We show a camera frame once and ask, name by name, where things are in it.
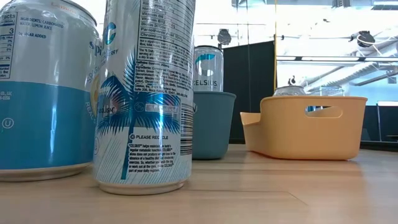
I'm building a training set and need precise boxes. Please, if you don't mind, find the black folding partition screen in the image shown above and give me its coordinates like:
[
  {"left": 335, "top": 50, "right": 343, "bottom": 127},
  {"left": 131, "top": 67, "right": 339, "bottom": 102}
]
[{"left": 223, "top": 40, "right": 277, "bottom": 144}]

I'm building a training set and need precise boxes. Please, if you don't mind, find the yellow plastic bin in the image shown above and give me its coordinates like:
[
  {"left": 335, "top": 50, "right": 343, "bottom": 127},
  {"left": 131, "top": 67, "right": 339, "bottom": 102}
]
[{"left": 239, "top": 95, "right": 369, "bottom": 161}]

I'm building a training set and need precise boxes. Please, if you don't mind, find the white ventilation duct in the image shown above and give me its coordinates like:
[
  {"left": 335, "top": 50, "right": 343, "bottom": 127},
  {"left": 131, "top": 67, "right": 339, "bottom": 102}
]
[{"left": 298, "top": 60, "right": 398, "bottom": 96}]

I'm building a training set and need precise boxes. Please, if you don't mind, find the black ceiling cable reel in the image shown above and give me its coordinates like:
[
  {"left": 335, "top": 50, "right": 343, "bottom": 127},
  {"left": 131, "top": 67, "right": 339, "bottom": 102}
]
[
  {"left": 350, "top": 30, "right": 377, "bottom": 48},
  {"left": 216, "top": 28, "right": 233, "bottom": 46}
]

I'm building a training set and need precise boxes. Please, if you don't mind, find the black low partition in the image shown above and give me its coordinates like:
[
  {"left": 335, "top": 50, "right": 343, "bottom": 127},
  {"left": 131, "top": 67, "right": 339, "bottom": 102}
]
[{"left": 359, "top": 105, "right": 398, "bottom": 144}]

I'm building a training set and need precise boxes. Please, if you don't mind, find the silver Celsius can black lid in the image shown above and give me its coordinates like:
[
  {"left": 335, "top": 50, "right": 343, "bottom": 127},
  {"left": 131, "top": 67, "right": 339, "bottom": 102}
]
[
  {"left": 193, "top": 45, "right": 224, "bottom": 93},
  {"left": 93, "top": 0, "right": 196, "bottom": 196}
]

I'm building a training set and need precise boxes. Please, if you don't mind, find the white and blue Spindrift can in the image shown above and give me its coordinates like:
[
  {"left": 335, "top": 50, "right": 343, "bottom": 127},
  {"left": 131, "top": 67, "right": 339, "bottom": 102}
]
[
  {"left": 272, "top": 85, "right": 332, "bottom": 113},
  {"left": 0, "top": 0, "right": 103, "bottom": 183}
]

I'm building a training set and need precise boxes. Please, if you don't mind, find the dark blue-teal plastic bin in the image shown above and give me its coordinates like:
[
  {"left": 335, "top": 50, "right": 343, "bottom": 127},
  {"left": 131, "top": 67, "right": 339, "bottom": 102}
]
[{"left": 192, "top": 91, "right": 237, "bottom": 161}]

